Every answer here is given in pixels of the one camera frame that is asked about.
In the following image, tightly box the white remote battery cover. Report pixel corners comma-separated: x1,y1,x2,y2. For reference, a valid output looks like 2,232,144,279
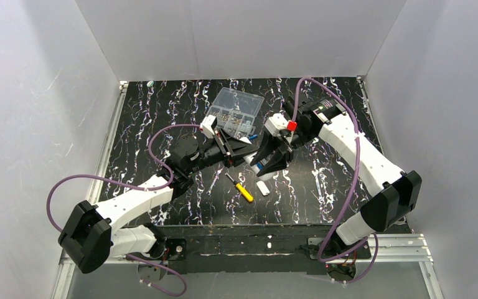
256,181,270,196

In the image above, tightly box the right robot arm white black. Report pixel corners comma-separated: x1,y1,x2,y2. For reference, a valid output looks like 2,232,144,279
246,97,422,256

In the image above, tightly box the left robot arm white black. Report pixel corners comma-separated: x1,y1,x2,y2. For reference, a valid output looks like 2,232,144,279
58,129,258,273

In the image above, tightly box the clear plastic parts organizer box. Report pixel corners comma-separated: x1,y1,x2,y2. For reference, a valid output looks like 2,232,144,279
206,87,264,138

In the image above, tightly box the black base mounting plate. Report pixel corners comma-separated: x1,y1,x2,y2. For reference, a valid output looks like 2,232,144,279
125,224,372,276

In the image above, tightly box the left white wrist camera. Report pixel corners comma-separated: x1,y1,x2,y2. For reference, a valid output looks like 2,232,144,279
199,115,218,139

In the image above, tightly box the yellow handled screwdriver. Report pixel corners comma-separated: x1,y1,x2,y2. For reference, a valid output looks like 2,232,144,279
225,173,254,203

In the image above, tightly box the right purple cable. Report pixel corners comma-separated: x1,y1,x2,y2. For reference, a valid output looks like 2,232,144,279
291,77,379,285

